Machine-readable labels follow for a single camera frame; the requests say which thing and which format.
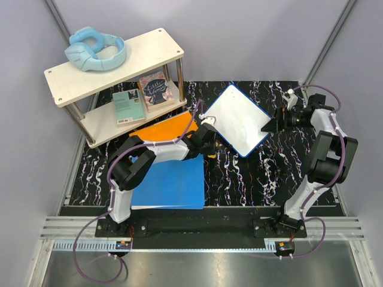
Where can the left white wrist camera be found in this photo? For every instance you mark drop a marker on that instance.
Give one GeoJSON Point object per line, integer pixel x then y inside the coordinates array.
{"type": "Point", "coordinates": [206, 119]}

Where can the blue folder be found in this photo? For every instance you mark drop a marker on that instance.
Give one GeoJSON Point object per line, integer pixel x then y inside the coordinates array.
{"type": "Point", "coordinates": [172, 185]}

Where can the light blue headphones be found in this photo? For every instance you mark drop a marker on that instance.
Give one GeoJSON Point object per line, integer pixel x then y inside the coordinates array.
{"type": "Point", "coordinates": [86, 43]}

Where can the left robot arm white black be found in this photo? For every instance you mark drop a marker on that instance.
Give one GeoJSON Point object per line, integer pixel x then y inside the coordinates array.
{"type": "Point", "coordinates": [129, 165]}

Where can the white two tier shelf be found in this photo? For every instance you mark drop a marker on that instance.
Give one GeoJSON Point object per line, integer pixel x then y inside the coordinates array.
{"type": "Point", "coordinates": [148, 51]}

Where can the orange folder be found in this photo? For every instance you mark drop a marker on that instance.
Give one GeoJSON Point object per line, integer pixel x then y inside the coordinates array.
{"type": "Point", "coordinates": [165, 130]}

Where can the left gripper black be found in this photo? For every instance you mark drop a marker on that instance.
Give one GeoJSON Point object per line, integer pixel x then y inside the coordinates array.
{"type": "Point", "coordinates": [212, 150]}

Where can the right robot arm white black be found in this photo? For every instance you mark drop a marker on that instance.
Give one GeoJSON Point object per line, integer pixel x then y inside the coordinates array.
{"type": "Point", "coordinates": [326, 165]}

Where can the aluminium rail frame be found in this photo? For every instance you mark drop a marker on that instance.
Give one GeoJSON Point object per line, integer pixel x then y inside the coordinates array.
{"type": "Point", "coordinates": [71, 233]}

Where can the blue framed whiteboard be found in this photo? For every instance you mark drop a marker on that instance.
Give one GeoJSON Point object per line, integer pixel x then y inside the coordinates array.
{"type": "Point", "coordinates": [238, 120]}

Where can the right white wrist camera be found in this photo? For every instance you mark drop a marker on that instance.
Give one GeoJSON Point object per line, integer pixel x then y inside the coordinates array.
{"type": "Point", "coordinates": [291, 99]}

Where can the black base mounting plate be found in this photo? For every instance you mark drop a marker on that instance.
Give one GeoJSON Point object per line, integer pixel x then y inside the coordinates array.
{"type": "Point", "coordinates": [142, 227]}

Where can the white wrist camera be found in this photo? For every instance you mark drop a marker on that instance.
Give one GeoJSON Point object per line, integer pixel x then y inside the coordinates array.
{"type": "Point", "coordinates": [206, 119]}
{"type": "Point", "coordinates": [291, 99]}

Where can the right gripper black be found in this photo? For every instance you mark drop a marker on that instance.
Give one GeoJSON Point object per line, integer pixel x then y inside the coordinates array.
{"type": "Point", "coordinates": [280, 123]}

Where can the Little Women book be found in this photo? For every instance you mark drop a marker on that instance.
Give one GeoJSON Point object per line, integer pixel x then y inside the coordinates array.
{"type": "Point", "coordinates": [156, 91]}

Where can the teal paperback book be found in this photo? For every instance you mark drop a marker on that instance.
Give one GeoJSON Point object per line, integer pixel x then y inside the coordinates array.
{"type": "Point", "coordinates": [128, 107]}

